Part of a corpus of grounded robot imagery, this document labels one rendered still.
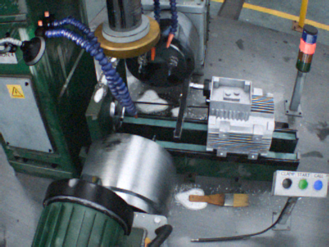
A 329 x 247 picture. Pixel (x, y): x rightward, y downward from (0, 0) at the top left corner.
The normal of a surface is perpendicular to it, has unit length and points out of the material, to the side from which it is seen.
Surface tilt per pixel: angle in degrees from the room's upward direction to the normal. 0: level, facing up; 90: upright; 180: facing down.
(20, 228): 0
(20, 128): 90
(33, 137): 90
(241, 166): 90
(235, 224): 0
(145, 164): 28
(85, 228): 23
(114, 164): 6
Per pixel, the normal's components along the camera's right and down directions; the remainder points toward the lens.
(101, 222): 0.62, -0.44
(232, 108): -0.16, 0.74
